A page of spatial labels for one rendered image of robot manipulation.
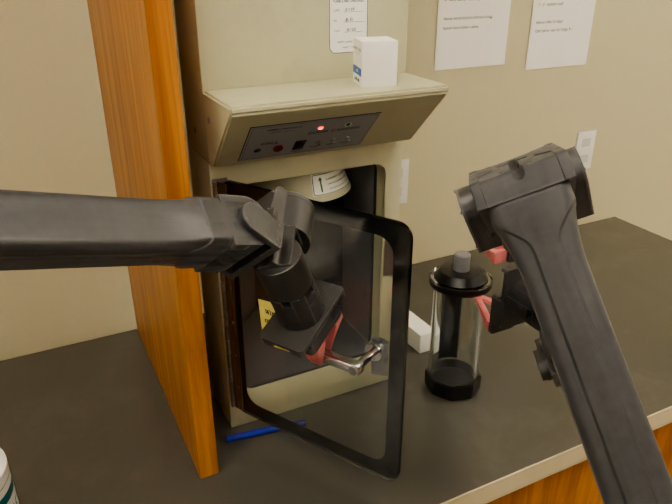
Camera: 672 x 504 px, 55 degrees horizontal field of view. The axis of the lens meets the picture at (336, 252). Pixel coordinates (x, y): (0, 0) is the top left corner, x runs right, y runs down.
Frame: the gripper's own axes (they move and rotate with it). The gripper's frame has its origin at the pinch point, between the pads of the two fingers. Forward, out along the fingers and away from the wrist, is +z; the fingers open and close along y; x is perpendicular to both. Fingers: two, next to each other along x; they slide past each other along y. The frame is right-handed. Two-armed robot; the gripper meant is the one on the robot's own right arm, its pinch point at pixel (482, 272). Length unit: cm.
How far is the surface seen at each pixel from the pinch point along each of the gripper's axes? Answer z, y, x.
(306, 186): 14.5, 14.6, 24.7
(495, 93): 55, 15, -46
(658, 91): 55, 9, -107
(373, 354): -13.0, 0.7, 28.1
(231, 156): 7.7, 23.4, 38.6
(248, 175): 12.0, 18.8, 35.0
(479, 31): 55, 30, -39
